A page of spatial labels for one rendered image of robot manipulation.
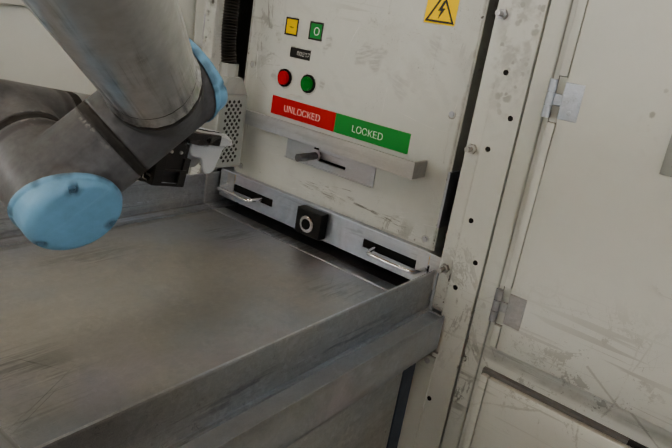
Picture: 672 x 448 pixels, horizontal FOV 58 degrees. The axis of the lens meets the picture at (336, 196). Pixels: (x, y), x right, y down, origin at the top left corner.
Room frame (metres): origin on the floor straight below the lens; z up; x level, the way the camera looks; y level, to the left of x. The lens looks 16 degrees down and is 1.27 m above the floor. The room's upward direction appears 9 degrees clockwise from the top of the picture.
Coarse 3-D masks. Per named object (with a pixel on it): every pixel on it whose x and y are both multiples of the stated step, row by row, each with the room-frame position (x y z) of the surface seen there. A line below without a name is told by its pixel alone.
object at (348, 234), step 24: (240, 192) 1.21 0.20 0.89; (264, 192) 1.16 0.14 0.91; (288, 216) 1.12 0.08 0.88; (336, 216) 1.06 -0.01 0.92; (336, 240) 1.05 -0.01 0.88; (360, 240) 1.02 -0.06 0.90; (384, 240) 0.99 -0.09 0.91; (384, 264) 0.99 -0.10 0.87; (408, 264) 0.96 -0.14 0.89; (432, 264) 0.93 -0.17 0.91; (432, 288) 0.93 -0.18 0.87
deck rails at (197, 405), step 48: (144, 192) 1.10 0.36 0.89; (192, 192) 1.19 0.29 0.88; (0, 240) 0.88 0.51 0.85; (288, 336) 0.62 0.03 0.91; (336, 336) 0.70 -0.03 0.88; (192, 384) 0.51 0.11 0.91; (240, 384) 0.56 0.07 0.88; (288, 384) 0.62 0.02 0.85; (96, 432) 0.43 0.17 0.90; (144, 432) 0.47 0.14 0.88; (192, 432) 0.51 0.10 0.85
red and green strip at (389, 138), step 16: (272, 112) 1.18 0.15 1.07; (288, 112) 1.16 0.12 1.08; (304, 112) 1.14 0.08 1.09; (320, 112) 1.11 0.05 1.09; (336, 128) 1.09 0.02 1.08; (352, 128) 1.07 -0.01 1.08; (368, 128) 1.05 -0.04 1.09; (384, 128) 1.03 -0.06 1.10; (384, 144) 1.03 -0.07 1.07; (400, 144) 1.01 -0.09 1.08
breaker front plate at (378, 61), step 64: (256, 0) 1.23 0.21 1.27; (320, 0) 1.14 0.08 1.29; (384, 0) 1.06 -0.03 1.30; (256, 64) 1.22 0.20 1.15; (320, 64) 1.12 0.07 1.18; (384, 64) 1.04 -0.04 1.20; (448, 64) 0.97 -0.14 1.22; (256, 128) 1.21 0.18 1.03; (320, 128) 1.11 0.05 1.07; (448, 128) 0.96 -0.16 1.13; (320, 192) 1.10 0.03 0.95; (384, 192) 1.02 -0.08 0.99
